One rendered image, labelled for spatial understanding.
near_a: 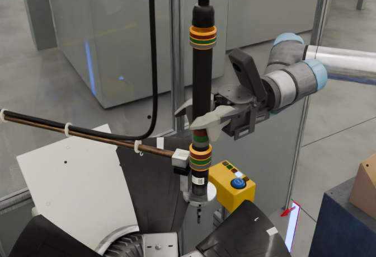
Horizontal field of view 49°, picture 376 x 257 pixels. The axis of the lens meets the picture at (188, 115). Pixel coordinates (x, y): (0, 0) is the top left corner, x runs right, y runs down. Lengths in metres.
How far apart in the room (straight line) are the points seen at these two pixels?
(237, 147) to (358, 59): 1.19
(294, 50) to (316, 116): 2.85
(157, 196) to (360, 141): 2.82
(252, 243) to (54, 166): 0.56
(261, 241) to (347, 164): 2.30
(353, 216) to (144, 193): 0.78
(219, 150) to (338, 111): 2.14
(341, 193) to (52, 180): 0.99
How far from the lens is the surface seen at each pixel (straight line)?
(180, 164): 0.82
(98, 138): 0.89
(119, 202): 1.20
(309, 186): 3.10
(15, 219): 1.65
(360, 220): 1.51
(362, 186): 1.49
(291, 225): 1.28
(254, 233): 1.15
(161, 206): 1.00
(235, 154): 2.13
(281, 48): 1.04
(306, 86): 0.89
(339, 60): 1.03
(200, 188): 0.84
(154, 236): 1.02
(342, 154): 3.47
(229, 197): 1.42
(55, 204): 1.16
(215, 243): 1.10
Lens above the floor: 2.04
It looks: 33 degrees down
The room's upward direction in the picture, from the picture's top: straight up
